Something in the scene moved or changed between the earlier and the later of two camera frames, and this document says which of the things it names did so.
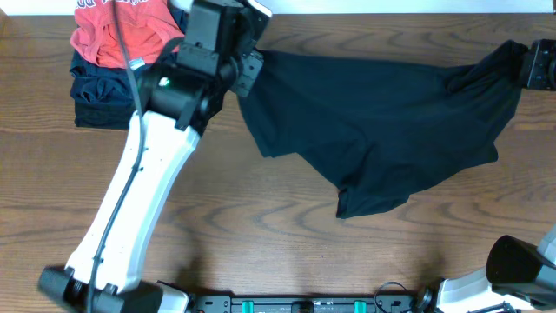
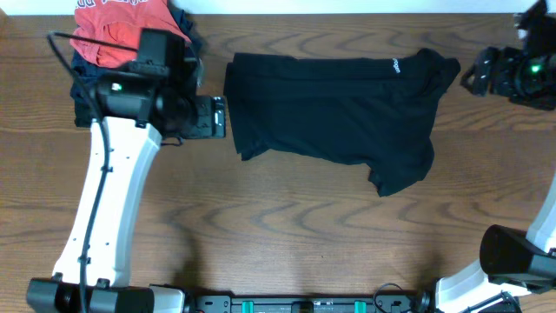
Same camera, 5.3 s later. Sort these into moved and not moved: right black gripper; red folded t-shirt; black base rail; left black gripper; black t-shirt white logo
Moved: left black gripper; black t-shirt white logo; right black gripper
Not moved: black base rail; red folded t-shirt
